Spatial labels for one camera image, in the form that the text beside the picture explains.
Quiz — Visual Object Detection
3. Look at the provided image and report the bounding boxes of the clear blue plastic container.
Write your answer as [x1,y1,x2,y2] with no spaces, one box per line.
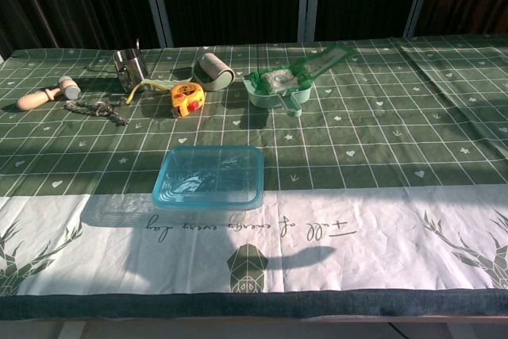
[153,199,264,224]

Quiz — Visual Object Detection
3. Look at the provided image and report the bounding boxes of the mint green dustpan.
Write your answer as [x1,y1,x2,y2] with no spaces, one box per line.
[241,71,314,118]

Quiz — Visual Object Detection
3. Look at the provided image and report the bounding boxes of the mint green lint roller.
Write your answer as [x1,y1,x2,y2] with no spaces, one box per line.
[125,52,237,105]

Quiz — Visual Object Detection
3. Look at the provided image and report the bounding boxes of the stainless steel sifter cup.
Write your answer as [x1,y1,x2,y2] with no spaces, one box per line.
[113,39,151,93]

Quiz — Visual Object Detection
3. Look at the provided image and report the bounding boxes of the blue denim table edge cloth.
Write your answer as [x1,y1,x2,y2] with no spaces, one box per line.
[0,289,508,321]

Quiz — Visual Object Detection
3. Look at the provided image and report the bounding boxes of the yellow tape measure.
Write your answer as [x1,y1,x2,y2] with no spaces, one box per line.
[169,81,206,119]

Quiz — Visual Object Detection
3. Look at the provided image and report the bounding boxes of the clear plastic object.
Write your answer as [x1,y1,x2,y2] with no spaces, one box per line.
[152,144,265,211]

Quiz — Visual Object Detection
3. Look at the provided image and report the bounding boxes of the wooden mallet grey head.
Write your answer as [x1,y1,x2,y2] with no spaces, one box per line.
[16,75,82,112]

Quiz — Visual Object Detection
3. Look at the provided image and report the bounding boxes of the green checked tablecloth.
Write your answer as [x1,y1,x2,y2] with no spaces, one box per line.
[0,35,508,297]

